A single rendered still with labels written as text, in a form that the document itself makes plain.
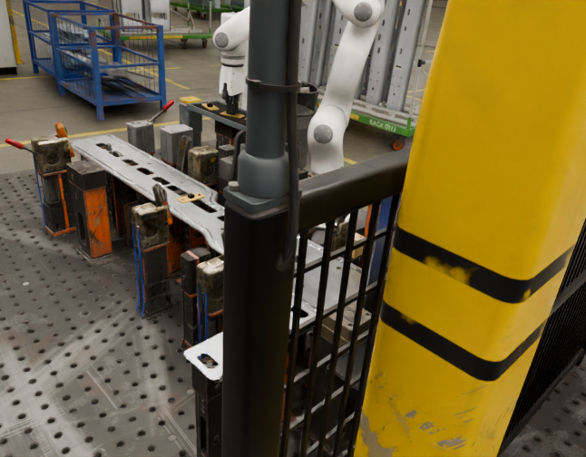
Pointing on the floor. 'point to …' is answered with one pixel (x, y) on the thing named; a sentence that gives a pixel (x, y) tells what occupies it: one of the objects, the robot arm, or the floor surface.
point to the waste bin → (306, 109)
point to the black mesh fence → (252, 294)
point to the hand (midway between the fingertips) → (232, 108)
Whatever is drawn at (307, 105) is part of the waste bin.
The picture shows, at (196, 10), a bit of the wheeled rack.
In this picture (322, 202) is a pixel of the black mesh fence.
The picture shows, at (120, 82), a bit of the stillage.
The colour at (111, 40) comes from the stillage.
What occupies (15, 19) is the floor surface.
